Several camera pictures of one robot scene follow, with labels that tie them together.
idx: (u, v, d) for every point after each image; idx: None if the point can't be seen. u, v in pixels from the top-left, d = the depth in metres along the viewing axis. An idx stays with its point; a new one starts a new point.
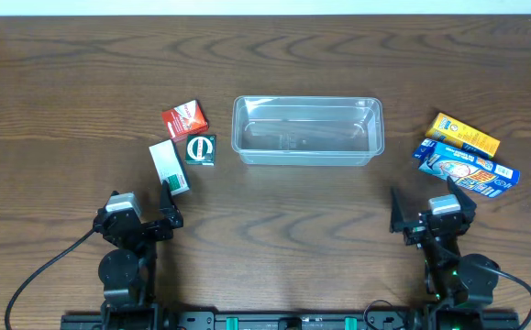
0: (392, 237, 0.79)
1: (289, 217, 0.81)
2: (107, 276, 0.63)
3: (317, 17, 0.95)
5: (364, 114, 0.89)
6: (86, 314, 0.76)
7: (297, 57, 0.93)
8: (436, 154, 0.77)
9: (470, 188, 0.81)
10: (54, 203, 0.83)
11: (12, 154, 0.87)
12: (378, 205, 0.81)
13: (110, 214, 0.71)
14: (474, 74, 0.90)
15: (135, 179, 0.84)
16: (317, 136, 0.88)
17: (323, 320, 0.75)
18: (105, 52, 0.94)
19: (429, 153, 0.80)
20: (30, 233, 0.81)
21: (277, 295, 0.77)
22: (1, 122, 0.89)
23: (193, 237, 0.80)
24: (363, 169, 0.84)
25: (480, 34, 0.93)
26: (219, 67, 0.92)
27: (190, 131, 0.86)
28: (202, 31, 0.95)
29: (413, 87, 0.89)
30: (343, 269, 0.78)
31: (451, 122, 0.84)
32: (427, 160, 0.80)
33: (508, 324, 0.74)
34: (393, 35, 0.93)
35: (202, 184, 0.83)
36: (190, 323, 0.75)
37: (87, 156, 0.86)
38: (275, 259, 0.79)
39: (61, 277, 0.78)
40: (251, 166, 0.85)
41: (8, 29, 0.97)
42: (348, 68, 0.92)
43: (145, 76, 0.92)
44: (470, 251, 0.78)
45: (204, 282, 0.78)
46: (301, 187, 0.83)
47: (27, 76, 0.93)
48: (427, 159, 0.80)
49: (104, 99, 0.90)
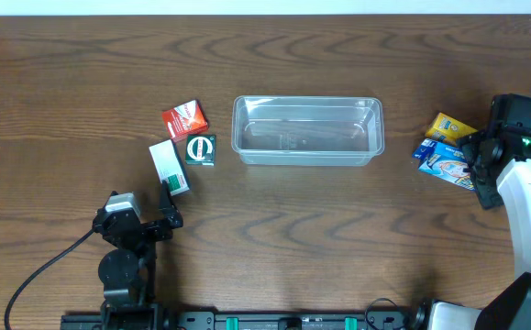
0: (393, 237, 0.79)
1: (289, 217, 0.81)
2: (107, 276, 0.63)
3: (317, 17, 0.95)
5: (364, 114, 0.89)
6: (86, 314, 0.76)
7: (296, 57, 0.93)
8: (436, 154, 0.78)
9: (470, 187, 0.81)
10: (54, 203, 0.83)
11: (12, 154, 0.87)
12: (378, 206, 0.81)
13: (110, 214, 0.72)
14: (474, 73, 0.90)
15: (135, 179, 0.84)
16: (317, 137, 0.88)
17: (323, 320, 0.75)
18: (105, 52, 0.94)
19: (429, 153, 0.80)
20: (30, 233, 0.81)
21: (277, 295, 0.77)
22: (1, 122, 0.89)
23: (193, 237, 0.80)
24: (363, 169, 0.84)
25: (481, 34, 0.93)
26: (219, 67, 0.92)
27: (190, 131, 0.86)
28: (202, 31, 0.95)
29: (414, 87, 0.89)
30: (342, 268, 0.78)
31: (451, 122, 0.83)
32: (427, 160, 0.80)
33: None
34: (393, 35, 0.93)
35: (202, 184, 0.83)
36: (190, 323, 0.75)
37: (87, 156, 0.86)
38: (275, 259, 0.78)
39: (61, 278, 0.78)
40: (250, 166, 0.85)
41: (7, 28, 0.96)
42: (349, 68, 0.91)
43: (145, 76, 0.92)
44: (469, 251, 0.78)
45: (204, 282, 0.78)
46: (300, 187, 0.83)
47: (27, 75, 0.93)
48: (427, 159, 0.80)
49: (104, 99, 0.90)
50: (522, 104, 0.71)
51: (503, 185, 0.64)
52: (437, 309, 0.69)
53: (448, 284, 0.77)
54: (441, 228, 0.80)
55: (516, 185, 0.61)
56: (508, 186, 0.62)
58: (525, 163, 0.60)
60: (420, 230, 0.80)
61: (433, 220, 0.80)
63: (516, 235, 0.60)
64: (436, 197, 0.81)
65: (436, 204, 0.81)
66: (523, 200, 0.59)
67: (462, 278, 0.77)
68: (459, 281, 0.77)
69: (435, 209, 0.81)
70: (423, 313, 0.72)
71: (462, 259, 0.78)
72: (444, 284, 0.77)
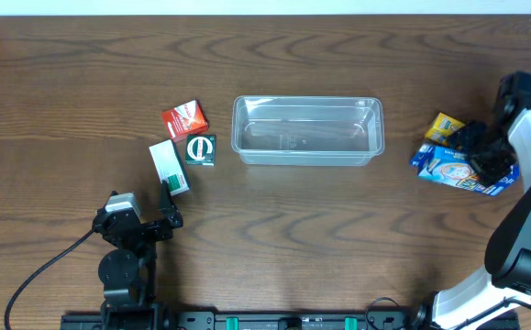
0: (393, 238, 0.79)
1: (289, 217, 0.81)
2: (107, 276, 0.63)
3: (317, 17, 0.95)
5: (364, 114, 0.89)
6: (86, 314, 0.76)
7: (296, 57, 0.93)
8: (436, 159, 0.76)
9: (471, 189, 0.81)
10: (55, 203, 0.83)
11: (13, 153, 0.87)
12: (379, 206, 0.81)
13: (110, 214, 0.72)
14: (474, 73, 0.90)
15: (135, 179, 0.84)
16: (317, 137, 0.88)
17: (324, 320, 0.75)
18: (105, 52, 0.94)
19: (428, 159, 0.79)
20: (30, 233, 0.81)
21: (277, 295, 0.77)
22: (1, 122, 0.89)
23: (193, 237, 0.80)
24: (363, 168, 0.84)
25: (481, 34, 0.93)
26: (218, 67, 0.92)
27: (190, 131, 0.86)
28: (202, 31, 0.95)
29: (414, 87, 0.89)
30: (342, 268, 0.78)
31: (451, 122, 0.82)
32: (426, 167, 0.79)
33: (508, 324, 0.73)
34: (393, 35, 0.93)
35: (202, 183, 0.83)
36: (190, 323, 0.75)
37: (87, 156, 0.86)
38: (275, 259, 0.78)
39: (61, 277, 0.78)
40: (250, 166, 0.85)
41: (8, 29, 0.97)
42: (348, 68, 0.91)
43: (145, 76, 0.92)
44: (470, 251, 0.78)
45: (204, 282, 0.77)
46: (300, 187, 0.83)
47: (27, 76, 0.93)
48: (426, 165, 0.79)
49: (104, 99, 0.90)
50: (524, 82, 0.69)
51: (515, 135, 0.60)
52: (439, 296, 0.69)
53: (447, 284, 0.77)
54: (441, 227, 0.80)
55: (528, 131, 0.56)
56: (521, 134, 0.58)
58: None
60: (420, 230, 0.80)
61: (433, 219, 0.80)
63: (529, 170, 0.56)
64: (436, 197, 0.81)
65: (436, 204, 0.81)
66: None
67: (462, 278, 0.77)
68: (459, 281, 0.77)
69: (435, 208, 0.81)
70: (424, 312, 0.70)
71: (462, 259, 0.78)
72: (444, 284, 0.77)
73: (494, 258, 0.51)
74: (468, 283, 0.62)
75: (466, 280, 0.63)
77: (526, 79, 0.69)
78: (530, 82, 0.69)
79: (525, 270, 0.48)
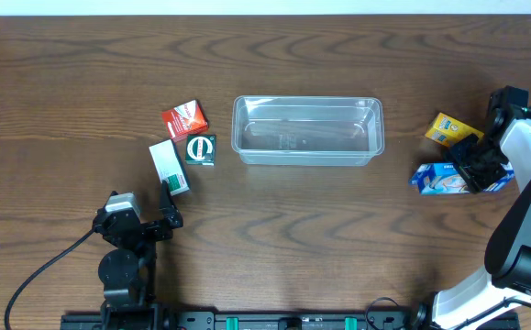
0: (393, 238, 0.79)
1: (289, 217, 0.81)
2: (107, 276, 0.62)
3: (317, 17, 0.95)
5: (364, 114, 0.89)
6: (86, 314, 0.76)
7: (296, 57, 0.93)
8: (438, 175, 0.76)
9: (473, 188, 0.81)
10: (55, 203, 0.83)
11: (13, 154, 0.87)
12: (379, 206, 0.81)
13: (110, 214, 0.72)
14: (474, 73, 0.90)
15: (135, 179, 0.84)
16: (318, 137, 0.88)
17: (323, 320, 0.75)
18: (105, 52, 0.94)
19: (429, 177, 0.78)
20: (30, 233, 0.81)
21: (277, 295, 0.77)
22: (1, 122, 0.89)
23: (193, 237, 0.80)
24: (363, 169, 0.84)
25: (481, 34, 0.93)
26: (218, 67, 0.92)
27: (190, 131, 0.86)
28: (202, 31, 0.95)
29: (414, 87, 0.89)
30: (342, 268, 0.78)
31: (451, 122, 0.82)
32: (429, 184, 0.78)
33: (508, 324, 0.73)
34: (393, 35, 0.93)
35: (202, 184, 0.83)
36: (190, 323, 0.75)
37: (87, 156, 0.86)
38: (275, 259, 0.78)
39: (61, 277, 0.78)
40: (250, 166, 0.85)
41: (8, 29, 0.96)
42: (349, 68, 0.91)
43: (145, 76, 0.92)
44: (470, 251, 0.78)
45: (204, 282, 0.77)
46: (301, 187, 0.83)
47: (27, 76, 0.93)
48: (428, 182, 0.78)
49: (104, 99, 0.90)
50: (514, 96, 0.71)
51: (506, 144, 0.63)
52: (438, 296, 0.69)
53: (447, 284, 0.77)
54: (441, 228, 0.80)
55: (519, 137, 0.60)
56: (513, 143, 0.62)
58: (527, 122, 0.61)
60: (420, 230, 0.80)
61: (433, 220, 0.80)
63: (523, 172, 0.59)
64: (436, 197, 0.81)
65: (436, 204, 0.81)
66: (525, 144, 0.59)
67: (462, 278, 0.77)
68: (458, 281, 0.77)
69: (435, 209, 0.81)
70: (424, 312, 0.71)
71: (462, 259, 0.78)
72: (444, 284, 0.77)
73: (493, 258, 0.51)
74: (469, 283, 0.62)
75: (466, 280, 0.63)
77: (517, 94, 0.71)
78: (518, 97, 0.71)
79: (525, 271, 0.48)
